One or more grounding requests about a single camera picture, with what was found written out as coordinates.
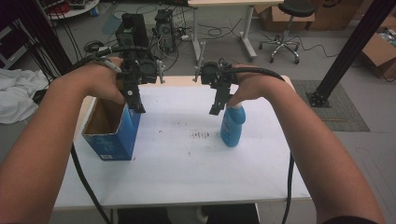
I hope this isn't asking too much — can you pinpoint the blue cardboard box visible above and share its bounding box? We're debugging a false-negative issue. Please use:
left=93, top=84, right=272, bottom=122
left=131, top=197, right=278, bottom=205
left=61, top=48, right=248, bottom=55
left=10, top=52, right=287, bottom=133
left=80, top=97, right=142, bottom=162

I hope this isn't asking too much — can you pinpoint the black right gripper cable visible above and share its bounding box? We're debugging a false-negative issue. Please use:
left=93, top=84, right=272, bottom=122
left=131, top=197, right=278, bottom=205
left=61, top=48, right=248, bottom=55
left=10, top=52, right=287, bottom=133
left=231, top=65, right=296, bottom=224

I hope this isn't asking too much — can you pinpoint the white-legged desk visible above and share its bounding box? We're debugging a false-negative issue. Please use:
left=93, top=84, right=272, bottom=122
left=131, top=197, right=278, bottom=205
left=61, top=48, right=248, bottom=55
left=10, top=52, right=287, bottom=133
left=187, top=0, right=285, bottom=64

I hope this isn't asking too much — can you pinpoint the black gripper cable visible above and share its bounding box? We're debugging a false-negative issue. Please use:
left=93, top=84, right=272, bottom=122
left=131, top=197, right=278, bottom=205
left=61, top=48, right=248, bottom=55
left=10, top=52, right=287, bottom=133
left=65, top=45, right=151, bottom=224
left=231, top=65, right=296, bottom=224

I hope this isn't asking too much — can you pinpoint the person's right hand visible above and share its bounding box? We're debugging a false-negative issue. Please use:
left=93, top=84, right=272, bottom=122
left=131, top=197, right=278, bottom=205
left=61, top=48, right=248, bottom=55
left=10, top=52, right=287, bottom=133
left=225, top=63, right=291, bottom=108

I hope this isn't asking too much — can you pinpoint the white table mat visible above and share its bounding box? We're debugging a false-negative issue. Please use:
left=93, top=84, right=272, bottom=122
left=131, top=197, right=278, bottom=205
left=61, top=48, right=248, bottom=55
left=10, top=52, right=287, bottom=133
left=53, top=83, right=312, bottom=210

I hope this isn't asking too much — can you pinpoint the blue plastic bottle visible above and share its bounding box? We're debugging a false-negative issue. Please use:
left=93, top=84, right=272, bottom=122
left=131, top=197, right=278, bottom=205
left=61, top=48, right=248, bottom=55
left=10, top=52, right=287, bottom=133
left=219, top=104, right=248, bottom=148

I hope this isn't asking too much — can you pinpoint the white cloth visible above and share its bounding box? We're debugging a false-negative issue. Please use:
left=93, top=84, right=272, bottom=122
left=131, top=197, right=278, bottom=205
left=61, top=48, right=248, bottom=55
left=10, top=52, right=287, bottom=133
left=0, top=67, right=50, bottom=125

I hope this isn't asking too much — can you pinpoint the black swivel stool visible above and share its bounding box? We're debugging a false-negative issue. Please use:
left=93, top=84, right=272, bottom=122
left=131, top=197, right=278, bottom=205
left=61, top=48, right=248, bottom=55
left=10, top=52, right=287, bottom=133
left=259, top=0, right=318, bottom=65

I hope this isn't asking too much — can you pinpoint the grey computer tower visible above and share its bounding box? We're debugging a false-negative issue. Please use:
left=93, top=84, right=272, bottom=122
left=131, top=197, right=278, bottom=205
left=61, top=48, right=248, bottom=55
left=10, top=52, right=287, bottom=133
left=154, top=8, right=177, bottom=53

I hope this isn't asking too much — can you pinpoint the coiled black cable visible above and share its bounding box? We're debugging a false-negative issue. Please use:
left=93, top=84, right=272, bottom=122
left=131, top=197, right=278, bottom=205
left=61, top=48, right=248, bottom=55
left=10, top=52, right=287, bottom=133
left=83, top=39, right=105, bottom=53

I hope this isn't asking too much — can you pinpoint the black floor cable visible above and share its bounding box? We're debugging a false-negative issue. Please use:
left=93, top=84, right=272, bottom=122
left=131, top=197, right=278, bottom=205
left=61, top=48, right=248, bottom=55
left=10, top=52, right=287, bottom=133
left=197, top=18, right=247, bottom=41
left=297, top=35, right=342, bottom=59

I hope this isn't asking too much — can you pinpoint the round white table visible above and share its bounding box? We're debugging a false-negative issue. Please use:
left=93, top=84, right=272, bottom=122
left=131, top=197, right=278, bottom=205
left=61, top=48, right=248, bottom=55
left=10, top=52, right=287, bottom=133
left=39, top=0, right=101, bottom=21

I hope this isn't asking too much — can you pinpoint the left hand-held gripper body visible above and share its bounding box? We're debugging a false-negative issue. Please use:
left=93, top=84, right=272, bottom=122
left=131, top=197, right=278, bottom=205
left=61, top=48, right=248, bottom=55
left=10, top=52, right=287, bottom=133
left=119, top=56, right=166, bottom=94

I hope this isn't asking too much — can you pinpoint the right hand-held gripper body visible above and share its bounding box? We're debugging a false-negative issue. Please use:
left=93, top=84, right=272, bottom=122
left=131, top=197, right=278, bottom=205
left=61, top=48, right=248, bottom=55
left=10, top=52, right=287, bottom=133
left=192, top=41, right=239, bottom=91

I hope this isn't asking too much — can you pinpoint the black computer tower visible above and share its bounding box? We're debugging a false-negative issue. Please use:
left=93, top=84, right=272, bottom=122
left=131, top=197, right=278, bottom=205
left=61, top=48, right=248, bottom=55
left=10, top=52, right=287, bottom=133
left=114, top=12, right=150, bottom=52

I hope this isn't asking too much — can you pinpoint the person's left hand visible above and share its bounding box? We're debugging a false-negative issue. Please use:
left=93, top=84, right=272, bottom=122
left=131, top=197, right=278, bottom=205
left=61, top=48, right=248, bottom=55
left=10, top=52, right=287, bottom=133
left=66, top=56, right=129, bottom=105

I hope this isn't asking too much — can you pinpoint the brown cardboard box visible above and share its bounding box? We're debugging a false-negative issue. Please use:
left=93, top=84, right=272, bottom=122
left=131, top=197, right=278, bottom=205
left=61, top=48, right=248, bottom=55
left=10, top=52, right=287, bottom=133
left=254, top=4, right=316, bottom=33
left=307, top=0, right=366, bottom=32

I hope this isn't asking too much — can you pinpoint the open cardboard box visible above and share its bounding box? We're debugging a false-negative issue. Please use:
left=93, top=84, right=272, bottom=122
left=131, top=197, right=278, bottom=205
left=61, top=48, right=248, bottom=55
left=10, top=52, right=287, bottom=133
left=360, top=14, right=396, bottom=79

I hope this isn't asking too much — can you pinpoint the black metal post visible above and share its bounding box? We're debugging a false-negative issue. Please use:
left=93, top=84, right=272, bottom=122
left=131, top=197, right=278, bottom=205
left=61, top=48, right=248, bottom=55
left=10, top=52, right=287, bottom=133
left=305, top=0, right=396, bottom=108

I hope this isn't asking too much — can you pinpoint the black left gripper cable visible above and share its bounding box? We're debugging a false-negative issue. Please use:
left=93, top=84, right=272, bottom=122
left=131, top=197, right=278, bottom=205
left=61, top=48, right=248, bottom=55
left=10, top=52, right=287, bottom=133
left=65, top=45, right=151, bottom=224

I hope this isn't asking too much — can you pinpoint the grey floor mat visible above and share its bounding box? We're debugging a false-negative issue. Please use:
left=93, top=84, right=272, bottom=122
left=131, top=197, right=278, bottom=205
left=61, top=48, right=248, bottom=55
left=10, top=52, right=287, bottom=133
left=290, top=79, right=372, bottom=133

